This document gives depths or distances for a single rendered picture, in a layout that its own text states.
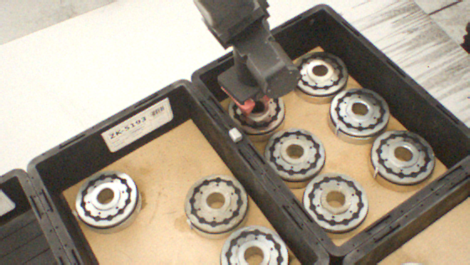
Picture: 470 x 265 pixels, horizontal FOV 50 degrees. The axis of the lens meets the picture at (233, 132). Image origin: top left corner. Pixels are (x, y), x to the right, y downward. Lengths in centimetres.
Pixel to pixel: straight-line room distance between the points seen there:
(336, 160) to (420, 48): 45
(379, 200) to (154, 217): 37
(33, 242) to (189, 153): 30
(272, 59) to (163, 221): 34
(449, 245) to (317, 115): 31
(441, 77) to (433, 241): 46
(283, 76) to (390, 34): 61
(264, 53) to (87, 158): 37
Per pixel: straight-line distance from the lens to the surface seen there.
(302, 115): 94
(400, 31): 128
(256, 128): 89
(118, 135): 88
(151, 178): 90
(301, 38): 100
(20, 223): 94
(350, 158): 90
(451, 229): 88
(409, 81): 88
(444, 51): 127
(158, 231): 85
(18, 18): 259
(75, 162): 89
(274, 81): 70
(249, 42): 71
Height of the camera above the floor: 160
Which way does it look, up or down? 57 degrees down
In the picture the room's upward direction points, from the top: 8 degrees counter-clockwise
